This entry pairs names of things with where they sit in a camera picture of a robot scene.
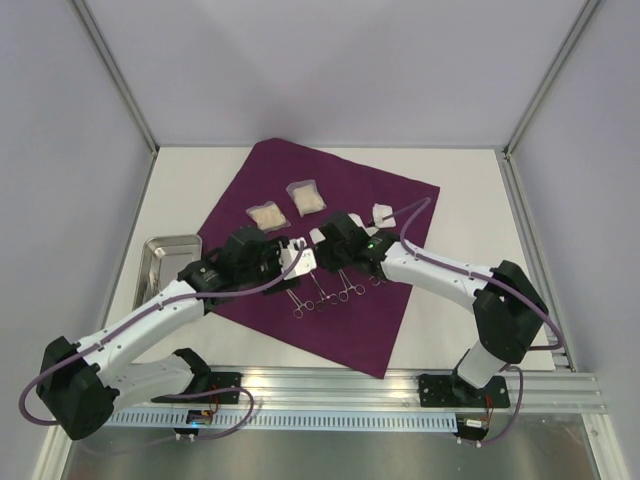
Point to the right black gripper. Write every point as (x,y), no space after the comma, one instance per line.
(329,248)

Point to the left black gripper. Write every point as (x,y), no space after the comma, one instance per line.
(271,250)

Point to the steel forceps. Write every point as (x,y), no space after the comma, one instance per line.
(325,298)
(349,288)
(299,305)
(376,281)

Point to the white gauze pad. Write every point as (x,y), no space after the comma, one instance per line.
(316,236)
(383,216)

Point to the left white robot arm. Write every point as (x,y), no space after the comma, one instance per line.
(83,383)

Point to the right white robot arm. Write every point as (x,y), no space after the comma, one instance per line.
(507,310)

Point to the left gauze packet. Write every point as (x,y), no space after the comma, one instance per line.
(268,217)

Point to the gauze packet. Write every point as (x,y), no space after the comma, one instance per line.
(268,217)
(306,197)

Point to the right gauze packet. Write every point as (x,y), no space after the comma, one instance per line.
(306,197)

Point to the purple cloth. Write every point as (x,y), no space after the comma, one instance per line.
(361,333)

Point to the steel instrument tray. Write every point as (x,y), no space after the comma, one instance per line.
(153,264)

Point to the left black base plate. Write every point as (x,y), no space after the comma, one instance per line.
(216,380)

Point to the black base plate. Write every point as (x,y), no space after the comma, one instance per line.
(216,380)
(449,391)

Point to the aluminium rail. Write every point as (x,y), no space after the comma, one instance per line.
(341,389)

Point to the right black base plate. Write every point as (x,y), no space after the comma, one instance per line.
(449,391)

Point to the slotted cable duct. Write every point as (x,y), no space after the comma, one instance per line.
(264,419)

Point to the left aluminium frame post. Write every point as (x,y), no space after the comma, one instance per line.
(98,40)

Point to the aluminium frame post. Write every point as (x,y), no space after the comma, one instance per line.
(560,60)
(98,40)

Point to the right aluminium frame post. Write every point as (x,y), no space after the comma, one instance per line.
(560,60)

